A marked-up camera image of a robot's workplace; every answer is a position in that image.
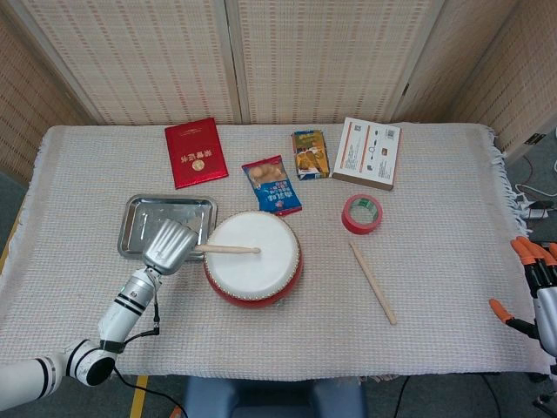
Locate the white woven tablecloth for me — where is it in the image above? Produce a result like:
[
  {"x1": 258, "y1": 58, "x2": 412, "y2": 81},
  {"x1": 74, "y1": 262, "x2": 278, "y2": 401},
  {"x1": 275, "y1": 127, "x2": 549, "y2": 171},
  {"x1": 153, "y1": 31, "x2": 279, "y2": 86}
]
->
[{"x1": 0, "y1": 123, "x2": 540, "y2": 380}]

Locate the yellow snack box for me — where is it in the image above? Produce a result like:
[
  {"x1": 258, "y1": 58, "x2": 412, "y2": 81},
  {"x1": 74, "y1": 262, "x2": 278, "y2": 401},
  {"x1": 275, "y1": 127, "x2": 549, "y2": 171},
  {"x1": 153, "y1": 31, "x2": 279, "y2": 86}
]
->
[{"x1": 291, "y1": 129, "x2": 331, "y2": 181}]

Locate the white cardboard product box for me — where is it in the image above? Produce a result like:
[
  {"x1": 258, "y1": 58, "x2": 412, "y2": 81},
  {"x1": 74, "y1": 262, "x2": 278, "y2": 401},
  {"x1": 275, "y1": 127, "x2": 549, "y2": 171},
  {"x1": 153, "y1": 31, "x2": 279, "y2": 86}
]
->
[{"x1": 332, "y1": 116, "x2": 402, "y2": 192}]

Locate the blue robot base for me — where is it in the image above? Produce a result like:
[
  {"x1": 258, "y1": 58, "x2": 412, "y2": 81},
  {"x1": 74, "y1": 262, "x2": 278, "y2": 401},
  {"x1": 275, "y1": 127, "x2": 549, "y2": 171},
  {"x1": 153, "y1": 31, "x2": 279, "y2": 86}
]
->
[{"x1": 182, "y1": 374, "x2": 369, "y2": 418}]

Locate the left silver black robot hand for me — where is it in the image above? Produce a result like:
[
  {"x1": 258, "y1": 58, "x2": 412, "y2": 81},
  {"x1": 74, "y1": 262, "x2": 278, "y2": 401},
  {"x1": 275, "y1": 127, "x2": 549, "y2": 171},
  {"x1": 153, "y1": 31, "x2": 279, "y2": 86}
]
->
[{"x1": 141, "y1": 217, "x2": 202, "y2": 276}]

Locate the metal tray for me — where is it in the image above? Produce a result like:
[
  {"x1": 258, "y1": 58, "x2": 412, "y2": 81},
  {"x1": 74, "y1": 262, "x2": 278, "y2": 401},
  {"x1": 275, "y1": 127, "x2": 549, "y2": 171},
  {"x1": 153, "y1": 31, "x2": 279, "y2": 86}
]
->
[{"x1": 117, "y1": 193, "x2": 218, "y2": 261}]

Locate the white power strip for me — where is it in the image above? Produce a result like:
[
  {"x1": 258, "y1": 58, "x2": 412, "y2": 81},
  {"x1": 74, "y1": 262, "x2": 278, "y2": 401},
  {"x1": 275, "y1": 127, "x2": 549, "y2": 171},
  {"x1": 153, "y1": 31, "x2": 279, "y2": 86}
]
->
[{"x1": 517, "y1": 202, "x2": 552, "y2": 220}]

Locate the wooden drumstick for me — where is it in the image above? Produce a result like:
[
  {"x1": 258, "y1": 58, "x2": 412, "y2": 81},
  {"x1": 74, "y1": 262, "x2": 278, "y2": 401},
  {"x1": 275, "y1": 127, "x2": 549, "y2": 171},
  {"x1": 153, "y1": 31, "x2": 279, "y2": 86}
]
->
[
  {"x1": 194, "y1": 245, "x2": 262, "y2": 256},
  {"x1": 348, "y1": 240, "x2": 398, "y2": 326}
]

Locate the blue snack packet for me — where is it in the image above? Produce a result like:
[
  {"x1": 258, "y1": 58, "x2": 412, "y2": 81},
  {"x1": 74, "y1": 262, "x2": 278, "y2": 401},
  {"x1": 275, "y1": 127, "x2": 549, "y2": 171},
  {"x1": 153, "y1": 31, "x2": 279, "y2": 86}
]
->
[{"x1": 241, "y1": 155, "x2": 304, "y2": 218}]

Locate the right silver orange-tipped robot hand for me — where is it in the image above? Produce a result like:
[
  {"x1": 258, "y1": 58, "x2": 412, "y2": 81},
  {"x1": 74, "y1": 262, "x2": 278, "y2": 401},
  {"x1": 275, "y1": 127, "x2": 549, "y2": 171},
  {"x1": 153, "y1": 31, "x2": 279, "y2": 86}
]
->
[{"x1": 488, "y1": 237, "x2": 557, "y2": 354}]

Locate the red certificate book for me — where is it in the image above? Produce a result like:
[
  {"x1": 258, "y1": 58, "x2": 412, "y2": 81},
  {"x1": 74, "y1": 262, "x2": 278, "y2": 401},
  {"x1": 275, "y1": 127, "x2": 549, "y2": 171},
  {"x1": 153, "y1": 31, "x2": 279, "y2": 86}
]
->
[{"x1": 164, "y1": 117, "x2": 230, "y2": 191}]

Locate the red tape roll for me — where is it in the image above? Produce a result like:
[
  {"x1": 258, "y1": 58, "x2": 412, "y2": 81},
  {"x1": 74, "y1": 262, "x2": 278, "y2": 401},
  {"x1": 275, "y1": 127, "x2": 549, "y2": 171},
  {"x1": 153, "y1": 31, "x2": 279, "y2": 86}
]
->
[{"x1": 340, "y1": 193, "x2": 385, "y2": 235}]

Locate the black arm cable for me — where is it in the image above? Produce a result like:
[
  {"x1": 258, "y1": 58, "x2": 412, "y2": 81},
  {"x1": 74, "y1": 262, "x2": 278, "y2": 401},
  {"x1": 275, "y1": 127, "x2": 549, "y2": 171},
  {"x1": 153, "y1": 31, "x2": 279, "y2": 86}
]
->
[{"x1": 111, "y1": 278, "x2": 189, "y2": 418}]

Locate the red drum with white skin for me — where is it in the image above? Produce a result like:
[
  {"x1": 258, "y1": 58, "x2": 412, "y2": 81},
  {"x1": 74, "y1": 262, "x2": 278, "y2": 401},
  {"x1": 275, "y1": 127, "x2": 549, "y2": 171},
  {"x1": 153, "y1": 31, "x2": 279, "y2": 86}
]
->
[{"x1": 203, "y1": 211, "x2": 305, "y2": 309}]

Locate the bamboo folding screen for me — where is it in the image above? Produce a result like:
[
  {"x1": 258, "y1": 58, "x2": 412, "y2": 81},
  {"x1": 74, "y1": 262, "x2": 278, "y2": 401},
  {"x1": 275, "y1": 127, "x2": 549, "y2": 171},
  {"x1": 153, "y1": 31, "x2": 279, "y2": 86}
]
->
[{"x1": 0, "y1": 0, "x2": 557, "y2": 184}]

